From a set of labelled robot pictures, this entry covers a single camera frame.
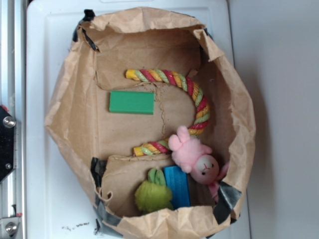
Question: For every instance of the blue rectangular block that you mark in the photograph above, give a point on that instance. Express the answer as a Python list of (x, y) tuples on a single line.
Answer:
[(177, 181)]

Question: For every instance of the green rectangular block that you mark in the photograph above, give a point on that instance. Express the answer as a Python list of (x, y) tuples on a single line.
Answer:
[(132, 102)]

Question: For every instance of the pink plush sheep toy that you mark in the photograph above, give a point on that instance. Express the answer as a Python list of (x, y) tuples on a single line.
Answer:
[(196, 159)]

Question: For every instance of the black metal bracket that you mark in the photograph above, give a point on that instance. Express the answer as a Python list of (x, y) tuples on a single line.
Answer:
[(7, 141)]

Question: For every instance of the brown paper bag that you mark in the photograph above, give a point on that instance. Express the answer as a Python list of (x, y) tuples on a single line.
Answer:
[(98, 144)]

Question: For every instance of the aluminium frame rail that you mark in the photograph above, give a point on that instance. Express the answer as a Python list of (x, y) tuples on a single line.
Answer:
[(12, 95)]

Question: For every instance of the green fuzzy plush toy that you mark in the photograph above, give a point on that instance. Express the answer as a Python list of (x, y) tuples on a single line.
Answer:
[(153, 194)]

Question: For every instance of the multicolour twisted rope toy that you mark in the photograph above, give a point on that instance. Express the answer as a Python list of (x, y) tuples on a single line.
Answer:
[(187, 85)]

